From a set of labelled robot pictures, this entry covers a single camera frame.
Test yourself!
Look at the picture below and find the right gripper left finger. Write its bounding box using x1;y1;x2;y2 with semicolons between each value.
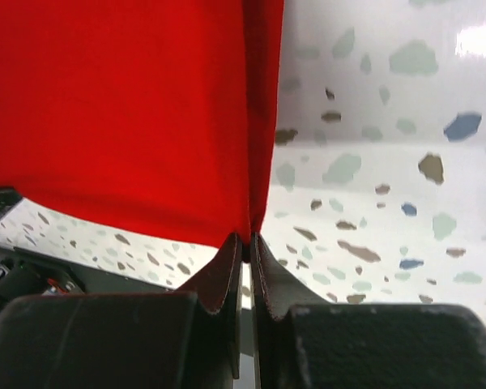
0;233;242;388

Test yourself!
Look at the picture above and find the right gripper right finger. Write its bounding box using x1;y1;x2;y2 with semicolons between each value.
249;234;486;388

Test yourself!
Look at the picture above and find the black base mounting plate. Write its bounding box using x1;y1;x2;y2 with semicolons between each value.
0;247;156;306

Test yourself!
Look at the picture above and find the red t shirt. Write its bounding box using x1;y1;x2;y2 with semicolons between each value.
0;1;284;246

